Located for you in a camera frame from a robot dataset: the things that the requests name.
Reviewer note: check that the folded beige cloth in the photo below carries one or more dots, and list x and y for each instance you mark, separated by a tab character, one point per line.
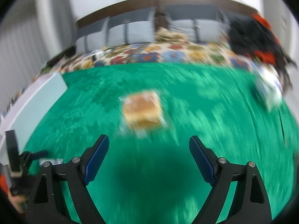
164	35

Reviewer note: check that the white cardboard box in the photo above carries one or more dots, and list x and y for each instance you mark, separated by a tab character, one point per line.
31	107

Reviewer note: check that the person's left hand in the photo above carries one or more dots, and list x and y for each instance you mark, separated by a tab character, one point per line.
19	202

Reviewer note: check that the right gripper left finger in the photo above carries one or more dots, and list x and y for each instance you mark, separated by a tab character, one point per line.
46	202

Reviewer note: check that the green patterned tablecloth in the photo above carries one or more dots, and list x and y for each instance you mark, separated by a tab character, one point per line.
152	177

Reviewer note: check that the grey pillow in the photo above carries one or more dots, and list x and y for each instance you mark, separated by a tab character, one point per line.
92	37
200	23
132	27

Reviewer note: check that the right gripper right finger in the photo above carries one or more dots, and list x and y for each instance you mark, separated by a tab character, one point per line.
250	203

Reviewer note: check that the white blue ceramic teapot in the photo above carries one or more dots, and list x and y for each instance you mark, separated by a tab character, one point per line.
268	87

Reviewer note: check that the red garment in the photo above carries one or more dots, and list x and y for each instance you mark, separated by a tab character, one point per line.
265	51

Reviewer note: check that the orange fuzzy sleeve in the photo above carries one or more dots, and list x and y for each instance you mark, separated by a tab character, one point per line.
3	184

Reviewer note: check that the packaged bread loaf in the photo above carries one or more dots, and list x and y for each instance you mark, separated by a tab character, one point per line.
141	112

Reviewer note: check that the white power adapter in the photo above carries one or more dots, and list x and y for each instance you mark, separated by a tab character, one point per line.
97	56

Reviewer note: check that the black jacket pile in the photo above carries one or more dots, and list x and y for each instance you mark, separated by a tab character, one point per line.
243	39

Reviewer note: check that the grey curtain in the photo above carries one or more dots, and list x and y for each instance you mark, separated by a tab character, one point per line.
32	33

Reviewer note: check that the white silver snack pouch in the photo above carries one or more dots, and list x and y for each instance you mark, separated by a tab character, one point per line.
51	160

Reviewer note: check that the far left grey pillow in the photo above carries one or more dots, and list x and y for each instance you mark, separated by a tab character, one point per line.
92	37

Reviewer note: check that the floral bedsheet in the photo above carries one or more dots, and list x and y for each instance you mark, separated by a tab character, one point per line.
215	54

